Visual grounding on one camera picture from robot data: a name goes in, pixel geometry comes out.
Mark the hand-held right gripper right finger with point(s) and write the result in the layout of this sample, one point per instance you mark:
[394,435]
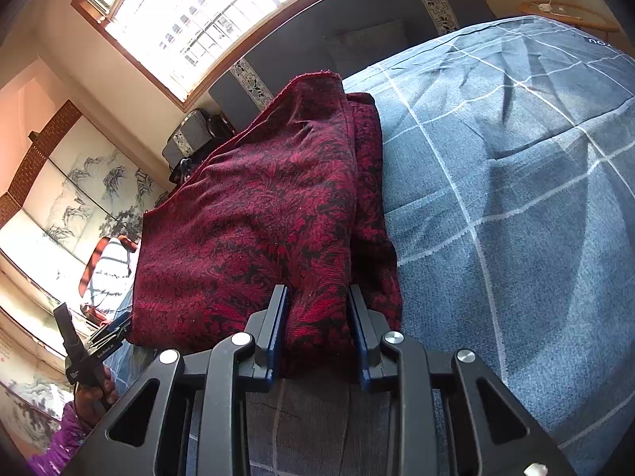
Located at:
[358,329]

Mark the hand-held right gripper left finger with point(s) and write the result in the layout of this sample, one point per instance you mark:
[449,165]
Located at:
[278,329]

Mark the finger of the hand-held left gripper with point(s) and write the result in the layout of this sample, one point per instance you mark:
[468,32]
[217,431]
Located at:
[116,321]
[111,336]

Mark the dark red patterned sweater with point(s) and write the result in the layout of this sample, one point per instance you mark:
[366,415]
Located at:
[273,198]

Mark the person's left forearm purple sleeve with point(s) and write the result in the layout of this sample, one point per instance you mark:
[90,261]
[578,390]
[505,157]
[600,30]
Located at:
[64,441]

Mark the person's left hand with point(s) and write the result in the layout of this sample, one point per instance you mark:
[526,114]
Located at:
[92,399]

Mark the painted folding screen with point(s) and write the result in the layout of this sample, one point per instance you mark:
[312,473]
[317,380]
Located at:
[74,198]

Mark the dark bag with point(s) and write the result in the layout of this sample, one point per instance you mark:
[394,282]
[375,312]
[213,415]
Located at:
[186,168]

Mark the blue checked bedsheet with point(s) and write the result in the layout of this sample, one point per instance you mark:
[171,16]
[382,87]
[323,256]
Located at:
[496,208]

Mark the chair with grey cushion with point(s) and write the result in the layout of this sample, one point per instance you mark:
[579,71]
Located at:
[188,131]

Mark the grey square cushion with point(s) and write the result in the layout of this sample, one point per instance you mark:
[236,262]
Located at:
[367,49]

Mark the grey padded headboard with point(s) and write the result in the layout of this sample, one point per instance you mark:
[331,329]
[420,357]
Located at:
[302,47]

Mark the wooden framed window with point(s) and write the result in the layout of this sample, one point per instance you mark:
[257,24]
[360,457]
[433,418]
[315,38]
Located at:
[198,25]

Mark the round wooden side table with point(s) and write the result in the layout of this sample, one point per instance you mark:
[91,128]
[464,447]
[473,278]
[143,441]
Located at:
[580,15]

